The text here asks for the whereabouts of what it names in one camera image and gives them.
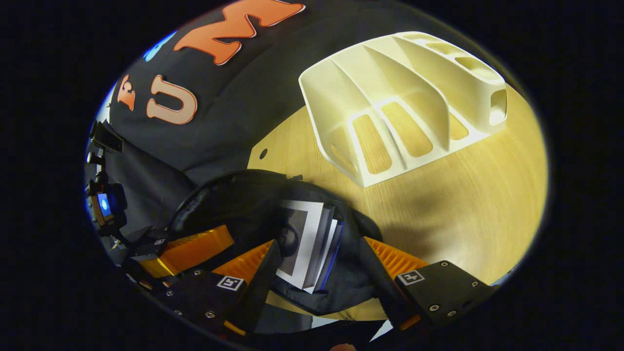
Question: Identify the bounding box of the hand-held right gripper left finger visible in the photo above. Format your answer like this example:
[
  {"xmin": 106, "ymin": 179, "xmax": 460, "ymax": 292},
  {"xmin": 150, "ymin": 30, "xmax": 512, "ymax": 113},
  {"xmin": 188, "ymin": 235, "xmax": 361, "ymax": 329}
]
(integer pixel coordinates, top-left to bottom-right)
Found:
[{"xmin": 163, "ymin": 239, "xmax": 282, "ymax": 338}]

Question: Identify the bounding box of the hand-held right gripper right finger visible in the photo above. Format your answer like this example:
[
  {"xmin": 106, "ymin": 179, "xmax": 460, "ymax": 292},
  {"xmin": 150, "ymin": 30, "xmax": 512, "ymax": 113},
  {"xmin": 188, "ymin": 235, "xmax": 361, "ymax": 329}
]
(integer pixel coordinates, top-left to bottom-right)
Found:
[{"xmin": 363, "ymin": 236, "xmax": 497, "ymax": 333}]

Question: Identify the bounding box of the black schoolbag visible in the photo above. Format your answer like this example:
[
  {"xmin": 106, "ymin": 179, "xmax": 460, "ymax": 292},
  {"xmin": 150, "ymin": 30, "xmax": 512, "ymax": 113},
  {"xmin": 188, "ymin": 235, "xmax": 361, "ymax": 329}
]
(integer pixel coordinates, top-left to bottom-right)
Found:
[{"xmin": 168, "ymin": 168, "xmax": 393, "ymax": 337}]

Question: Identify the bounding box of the portrait cover white book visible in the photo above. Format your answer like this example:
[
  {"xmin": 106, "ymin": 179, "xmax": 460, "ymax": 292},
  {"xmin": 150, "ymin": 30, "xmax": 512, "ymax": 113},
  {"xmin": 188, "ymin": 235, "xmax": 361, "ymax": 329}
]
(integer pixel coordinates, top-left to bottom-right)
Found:
[{"xmin": 274, "ymin": 199, "xmax": 326, "ymax": 292}]

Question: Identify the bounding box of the blue spine book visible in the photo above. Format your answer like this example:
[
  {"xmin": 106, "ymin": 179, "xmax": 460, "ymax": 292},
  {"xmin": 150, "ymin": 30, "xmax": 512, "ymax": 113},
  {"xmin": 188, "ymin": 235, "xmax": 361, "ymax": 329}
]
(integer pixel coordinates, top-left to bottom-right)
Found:
[{"xmin": 312, "ymin": 206, "xmax": 346, "ymax": 294}]

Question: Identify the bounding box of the white plastic bookshelf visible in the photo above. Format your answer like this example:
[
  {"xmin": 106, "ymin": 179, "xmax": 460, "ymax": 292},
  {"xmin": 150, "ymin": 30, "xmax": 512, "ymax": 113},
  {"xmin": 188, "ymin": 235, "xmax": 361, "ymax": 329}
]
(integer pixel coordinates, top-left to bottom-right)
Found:
[{"xmin": 297, "ymin": 31, "xmax": 508, "ymax": 189}]

